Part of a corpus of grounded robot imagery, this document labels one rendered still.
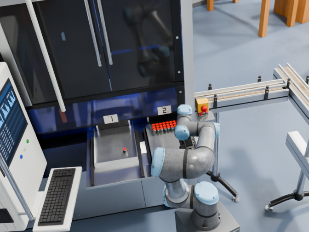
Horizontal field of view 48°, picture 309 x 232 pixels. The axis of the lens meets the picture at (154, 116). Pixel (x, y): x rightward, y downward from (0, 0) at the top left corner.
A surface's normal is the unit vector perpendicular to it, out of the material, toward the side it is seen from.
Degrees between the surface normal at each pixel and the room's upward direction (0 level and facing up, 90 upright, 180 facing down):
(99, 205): 90
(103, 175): 0
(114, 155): 0
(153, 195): 90
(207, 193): 7
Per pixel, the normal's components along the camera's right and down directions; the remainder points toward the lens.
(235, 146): -0.09, -0.78
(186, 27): 0.15, 0.61
